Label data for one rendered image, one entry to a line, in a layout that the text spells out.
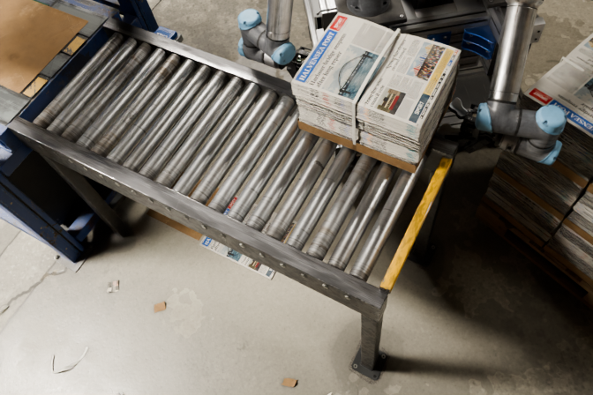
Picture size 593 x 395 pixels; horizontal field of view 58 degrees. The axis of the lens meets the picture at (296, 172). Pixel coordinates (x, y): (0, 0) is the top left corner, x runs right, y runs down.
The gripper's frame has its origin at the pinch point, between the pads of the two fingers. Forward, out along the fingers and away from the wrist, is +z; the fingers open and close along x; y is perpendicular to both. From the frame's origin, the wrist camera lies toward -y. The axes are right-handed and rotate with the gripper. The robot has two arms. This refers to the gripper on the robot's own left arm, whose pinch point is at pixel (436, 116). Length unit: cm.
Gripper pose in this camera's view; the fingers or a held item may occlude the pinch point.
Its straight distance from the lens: 169.9
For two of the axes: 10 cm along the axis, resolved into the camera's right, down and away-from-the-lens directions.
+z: -8.7, -3.7, 3.3
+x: -4.8, 7.8, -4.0
